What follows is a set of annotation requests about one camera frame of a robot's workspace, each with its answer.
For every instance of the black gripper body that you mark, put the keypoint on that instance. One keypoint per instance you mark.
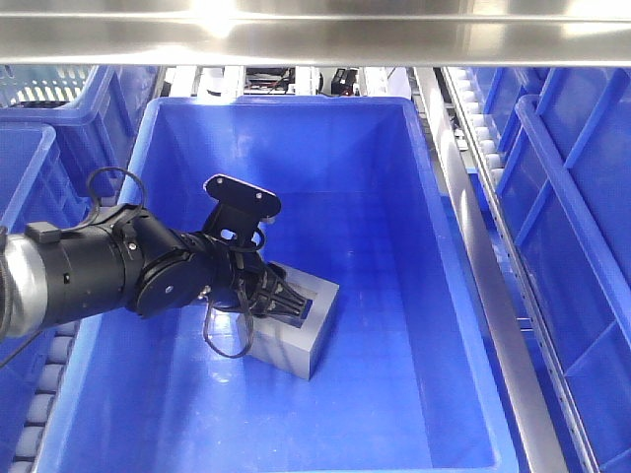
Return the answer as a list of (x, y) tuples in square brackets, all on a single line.
[(244, 282)]

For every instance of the gray hollow base block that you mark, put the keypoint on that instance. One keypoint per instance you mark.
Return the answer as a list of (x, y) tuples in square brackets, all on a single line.
[(294, 344)]

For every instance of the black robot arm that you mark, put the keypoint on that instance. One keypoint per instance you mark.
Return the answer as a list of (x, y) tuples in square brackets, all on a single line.
[(127, 258)]

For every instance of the blue target bin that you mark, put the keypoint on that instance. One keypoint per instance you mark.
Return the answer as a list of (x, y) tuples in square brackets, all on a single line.
[(403, 383)]

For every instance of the blue bin far right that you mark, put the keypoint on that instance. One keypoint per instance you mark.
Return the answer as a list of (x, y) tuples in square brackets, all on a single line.
[(561, 163)]

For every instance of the blue basket upper left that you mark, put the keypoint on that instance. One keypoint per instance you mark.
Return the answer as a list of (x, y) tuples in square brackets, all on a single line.
[(95, 110)]

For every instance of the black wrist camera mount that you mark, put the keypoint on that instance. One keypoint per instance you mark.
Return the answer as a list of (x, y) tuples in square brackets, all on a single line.
[(240, 208)]

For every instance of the stainless steel rack frame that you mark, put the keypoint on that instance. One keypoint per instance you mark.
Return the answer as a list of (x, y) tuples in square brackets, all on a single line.
[(225, 51)]

